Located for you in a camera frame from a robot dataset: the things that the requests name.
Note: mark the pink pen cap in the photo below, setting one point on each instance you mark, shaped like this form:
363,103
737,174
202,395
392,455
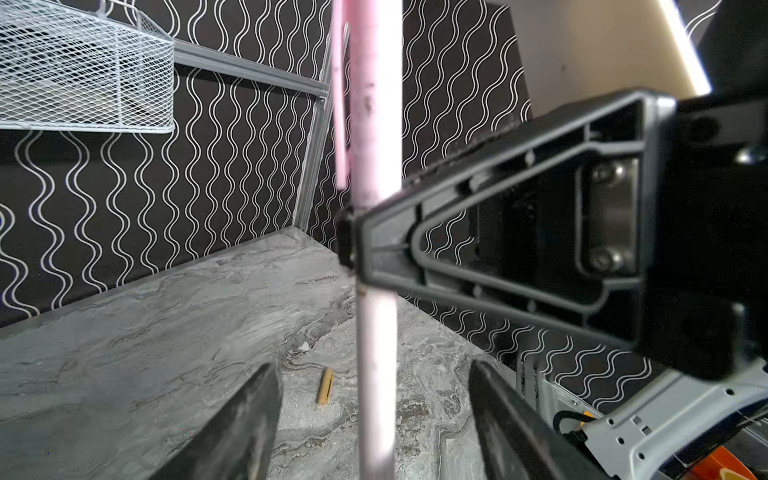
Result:
366,84

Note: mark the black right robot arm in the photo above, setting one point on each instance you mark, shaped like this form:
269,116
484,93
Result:
579,50

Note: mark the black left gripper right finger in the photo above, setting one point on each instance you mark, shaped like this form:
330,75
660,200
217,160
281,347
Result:
515,441

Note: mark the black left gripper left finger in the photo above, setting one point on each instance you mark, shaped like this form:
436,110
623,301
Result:
237,442

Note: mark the thin pink pen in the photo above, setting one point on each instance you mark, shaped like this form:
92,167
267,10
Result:
376,344

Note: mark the white wire mesh basket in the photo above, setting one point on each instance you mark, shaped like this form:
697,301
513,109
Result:
65,69

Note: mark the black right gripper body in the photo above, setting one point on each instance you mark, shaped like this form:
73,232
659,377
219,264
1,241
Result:
705,304

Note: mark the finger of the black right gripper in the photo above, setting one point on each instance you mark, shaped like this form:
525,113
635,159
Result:
550,223

